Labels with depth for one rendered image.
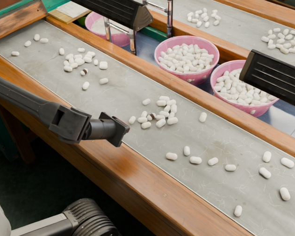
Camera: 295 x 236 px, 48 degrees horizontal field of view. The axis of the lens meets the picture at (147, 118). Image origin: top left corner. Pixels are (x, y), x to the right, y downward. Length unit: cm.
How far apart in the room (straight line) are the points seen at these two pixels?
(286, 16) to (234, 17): 23
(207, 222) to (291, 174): 31
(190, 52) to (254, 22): 39
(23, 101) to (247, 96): 78
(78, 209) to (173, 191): 26
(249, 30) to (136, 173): 93
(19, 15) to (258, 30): 108
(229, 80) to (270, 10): 55
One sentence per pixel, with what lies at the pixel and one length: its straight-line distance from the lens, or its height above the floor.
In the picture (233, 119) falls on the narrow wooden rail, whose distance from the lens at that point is 116.
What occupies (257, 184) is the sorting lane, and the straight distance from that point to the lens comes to 104.
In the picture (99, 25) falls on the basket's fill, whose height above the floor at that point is 73.
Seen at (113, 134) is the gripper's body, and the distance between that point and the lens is 95.
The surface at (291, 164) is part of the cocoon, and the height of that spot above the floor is 76.
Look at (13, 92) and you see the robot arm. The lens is 93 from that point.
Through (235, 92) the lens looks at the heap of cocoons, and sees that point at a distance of 130.
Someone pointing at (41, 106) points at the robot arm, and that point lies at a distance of 87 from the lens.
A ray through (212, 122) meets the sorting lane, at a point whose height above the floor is 74.
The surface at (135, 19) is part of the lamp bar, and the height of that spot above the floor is 107.
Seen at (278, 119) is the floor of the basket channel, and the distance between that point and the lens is 133.
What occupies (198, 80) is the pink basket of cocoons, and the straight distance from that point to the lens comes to 137.
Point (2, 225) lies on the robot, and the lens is 50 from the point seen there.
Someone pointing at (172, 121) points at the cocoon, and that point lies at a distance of 114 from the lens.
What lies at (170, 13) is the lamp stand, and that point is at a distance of 155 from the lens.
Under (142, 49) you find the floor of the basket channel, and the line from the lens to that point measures 160.
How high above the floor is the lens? 159
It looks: 46 degrees down
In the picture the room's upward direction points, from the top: 3 degrees counter-clockwise
